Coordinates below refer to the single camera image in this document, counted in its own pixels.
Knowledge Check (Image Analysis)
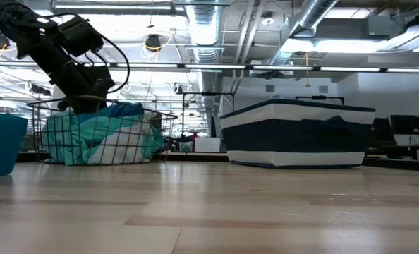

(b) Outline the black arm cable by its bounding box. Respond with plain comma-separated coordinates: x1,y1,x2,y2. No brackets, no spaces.
42,13,131,95

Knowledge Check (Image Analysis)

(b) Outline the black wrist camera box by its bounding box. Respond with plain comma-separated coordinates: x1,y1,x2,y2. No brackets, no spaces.
58,16,104,58

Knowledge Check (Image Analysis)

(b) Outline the long overhead light bar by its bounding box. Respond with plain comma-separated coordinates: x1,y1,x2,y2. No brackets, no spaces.
0,60,419,74

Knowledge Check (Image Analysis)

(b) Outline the black monitor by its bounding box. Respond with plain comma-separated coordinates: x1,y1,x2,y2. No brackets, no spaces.
389,114,419,135
371,117,397,147

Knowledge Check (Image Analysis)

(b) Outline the navy and white fabric bin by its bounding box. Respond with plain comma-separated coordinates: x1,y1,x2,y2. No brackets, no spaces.
219,97,377,169

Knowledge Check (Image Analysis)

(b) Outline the blue cloth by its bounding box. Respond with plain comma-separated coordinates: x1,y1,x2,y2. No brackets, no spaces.
78,102,145,123

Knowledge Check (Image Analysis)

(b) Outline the bright fluorescent ceiling light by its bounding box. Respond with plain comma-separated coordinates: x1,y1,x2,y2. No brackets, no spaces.
281,37,419,54

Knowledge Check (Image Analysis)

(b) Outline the white box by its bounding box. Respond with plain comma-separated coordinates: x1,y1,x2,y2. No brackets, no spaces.
194,136,221,153

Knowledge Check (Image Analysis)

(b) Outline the small black ceiling fixture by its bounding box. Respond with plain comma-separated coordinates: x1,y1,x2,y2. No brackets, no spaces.
30,83,52,97

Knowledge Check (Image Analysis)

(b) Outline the silver slanted ventilation duct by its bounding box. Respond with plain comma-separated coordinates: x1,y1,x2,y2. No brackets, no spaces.
267,0,339,66

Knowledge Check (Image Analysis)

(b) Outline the teal plastic bin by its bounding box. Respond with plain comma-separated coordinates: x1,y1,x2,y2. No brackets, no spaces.
0,110,29,179

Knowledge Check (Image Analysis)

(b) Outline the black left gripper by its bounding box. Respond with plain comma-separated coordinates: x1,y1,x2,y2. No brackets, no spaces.
56,65,116,114

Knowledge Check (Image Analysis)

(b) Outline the silver ribbed ventilation duct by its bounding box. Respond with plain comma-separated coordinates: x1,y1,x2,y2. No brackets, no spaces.
186,0,225,125

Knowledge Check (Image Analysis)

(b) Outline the black metal frame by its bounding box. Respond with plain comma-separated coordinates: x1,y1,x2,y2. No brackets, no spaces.
296,95,345,106

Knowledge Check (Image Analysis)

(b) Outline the black wire basket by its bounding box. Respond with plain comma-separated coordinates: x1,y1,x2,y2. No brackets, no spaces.
26,95,178,166

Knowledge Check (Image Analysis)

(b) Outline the yellow hanging cord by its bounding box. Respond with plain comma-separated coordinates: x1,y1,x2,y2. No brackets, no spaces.
304,52,311,89

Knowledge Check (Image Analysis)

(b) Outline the teal and white cloth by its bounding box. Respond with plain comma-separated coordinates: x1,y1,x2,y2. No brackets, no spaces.
41,104,165,167

